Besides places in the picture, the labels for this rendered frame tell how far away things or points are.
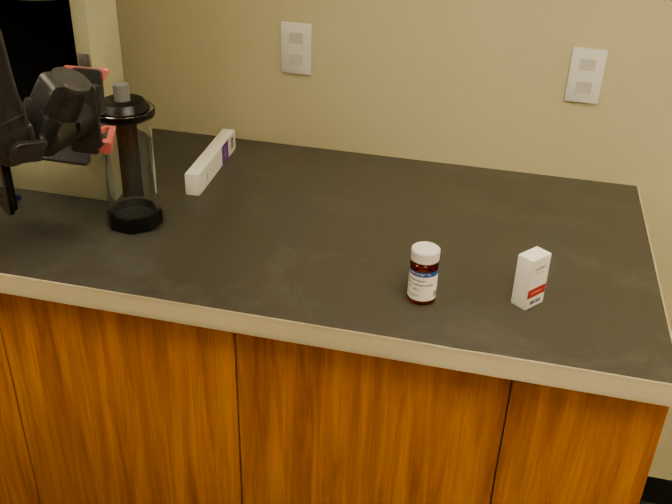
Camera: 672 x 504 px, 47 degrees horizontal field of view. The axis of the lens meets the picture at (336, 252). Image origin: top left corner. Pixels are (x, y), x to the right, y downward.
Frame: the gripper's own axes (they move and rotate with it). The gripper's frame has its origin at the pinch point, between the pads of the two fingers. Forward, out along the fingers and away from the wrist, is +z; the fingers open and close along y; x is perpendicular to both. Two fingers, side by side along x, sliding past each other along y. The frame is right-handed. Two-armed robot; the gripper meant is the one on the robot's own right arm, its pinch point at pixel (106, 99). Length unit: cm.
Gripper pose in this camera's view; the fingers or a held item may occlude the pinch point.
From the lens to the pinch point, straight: 138.3
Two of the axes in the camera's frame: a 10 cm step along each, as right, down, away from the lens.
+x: -9.7, -1.4, 1.9
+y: 0.3, -8.8, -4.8
